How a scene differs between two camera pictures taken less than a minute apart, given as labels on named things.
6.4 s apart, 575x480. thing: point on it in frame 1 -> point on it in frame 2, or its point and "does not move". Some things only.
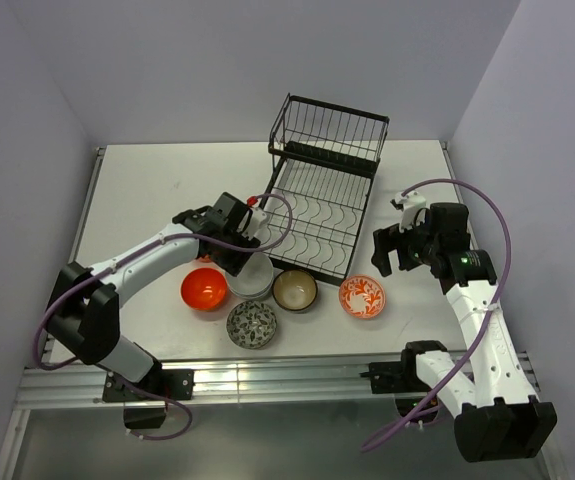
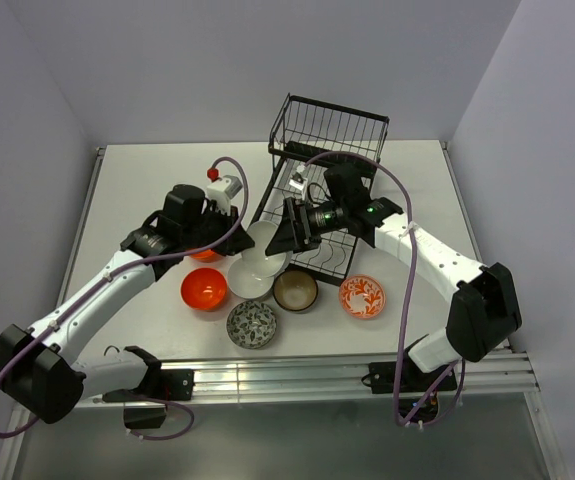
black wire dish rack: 316,208 does not move
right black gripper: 390,238 -> 296,232
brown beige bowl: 294,290 does not move
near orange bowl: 204,288 does not move
